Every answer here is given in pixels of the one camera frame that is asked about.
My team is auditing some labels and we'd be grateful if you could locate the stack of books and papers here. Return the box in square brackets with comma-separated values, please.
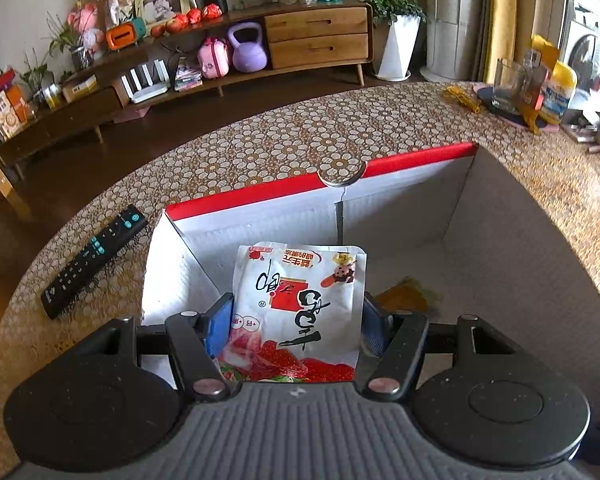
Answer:
[562, 109, 600, 155]

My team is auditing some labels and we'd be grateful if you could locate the black remote control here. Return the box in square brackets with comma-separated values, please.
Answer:
[41, 205, 149, 320]

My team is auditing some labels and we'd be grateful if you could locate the wooden tv cabinet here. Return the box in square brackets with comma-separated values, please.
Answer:
[0, 0, 374, 162]

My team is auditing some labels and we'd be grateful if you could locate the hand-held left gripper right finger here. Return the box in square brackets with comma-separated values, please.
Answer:
[358, 294, 523, 403]

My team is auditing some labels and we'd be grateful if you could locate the leafy vase plant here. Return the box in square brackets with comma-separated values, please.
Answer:
[19, 49, 57, 107]

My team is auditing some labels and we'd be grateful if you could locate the white strawberry print pouch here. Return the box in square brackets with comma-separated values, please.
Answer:
[219, 244, 369, 384]

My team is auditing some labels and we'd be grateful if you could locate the yellow gummies bottle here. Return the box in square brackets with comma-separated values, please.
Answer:
[540, 60, 579, 124]

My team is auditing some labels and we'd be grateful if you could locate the yellow crumpled wrapper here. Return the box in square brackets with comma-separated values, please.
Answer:
[375, 276, 444, 317]

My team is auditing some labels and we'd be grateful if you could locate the pink plush flower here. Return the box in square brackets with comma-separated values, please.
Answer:
[67, 2, 106, 56]

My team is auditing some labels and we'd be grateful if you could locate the orange white carton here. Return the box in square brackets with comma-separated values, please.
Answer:
[0, 85, 31, 141]

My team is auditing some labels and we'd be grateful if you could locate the drinking glass with wrapper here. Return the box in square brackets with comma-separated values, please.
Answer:
[526, 35, 564, 134]

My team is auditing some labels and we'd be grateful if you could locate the green potted tree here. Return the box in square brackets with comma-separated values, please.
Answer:
[339, 0, 427, 82]

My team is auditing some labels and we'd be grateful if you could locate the small yellow wrapper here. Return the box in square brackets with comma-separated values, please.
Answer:
[442, 86, 483, 114]

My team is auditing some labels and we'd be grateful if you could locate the clear glass cup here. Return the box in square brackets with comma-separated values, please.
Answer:
[493, 57, 541, 116]

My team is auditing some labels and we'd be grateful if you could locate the white picture frame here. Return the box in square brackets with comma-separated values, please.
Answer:
[134, 0, 191, 29]

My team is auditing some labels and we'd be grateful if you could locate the white router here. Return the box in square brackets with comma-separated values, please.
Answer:
[120, 59, 171, 105]

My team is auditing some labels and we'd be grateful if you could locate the orange tissue box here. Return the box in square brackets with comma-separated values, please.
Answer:
[105, 17, 147, 51]

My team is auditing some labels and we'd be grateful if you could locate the red white cardboard box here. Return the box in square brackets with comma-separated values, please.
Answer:
[141, 142, 573, 386]

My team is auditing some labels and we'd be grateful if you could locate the stack of magazines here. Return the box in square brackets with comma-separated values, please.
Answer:
[173, 57, 204, 92]

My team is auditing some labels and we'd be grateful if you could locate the black round coaster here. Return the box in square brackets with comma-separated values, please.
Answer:
[472, 85, 562, 134]

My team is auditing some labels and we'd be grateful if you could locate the small cardboard box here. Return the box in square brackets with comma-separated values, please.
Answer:
[60, 74, 99, 104]

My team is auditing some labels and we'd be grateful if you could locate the yellow curtain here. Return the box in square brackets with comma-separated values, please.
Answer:
[484, 0, 562, 82]

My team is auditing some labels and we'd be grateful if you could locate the purple kettlebell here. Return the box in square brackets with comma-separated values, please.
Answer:
[227, 22, 270, 73]

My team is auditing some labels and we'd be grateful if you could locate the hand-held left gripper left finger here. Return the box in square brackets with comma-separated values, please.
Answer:
[92, 292, 235, 403]

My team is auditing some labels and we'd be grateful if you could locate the white standing air conditioner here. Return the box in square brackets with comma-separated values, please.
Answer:
[424, 0, 487, 83]

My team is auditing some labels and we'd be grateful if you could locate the small vase plant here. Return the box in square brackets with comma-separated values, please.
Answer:
[47, 14, 94, 72]

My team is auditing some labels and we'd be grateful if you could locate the white washing machine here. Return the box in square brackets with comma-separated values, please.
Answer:
[561, 0, 600, 97]

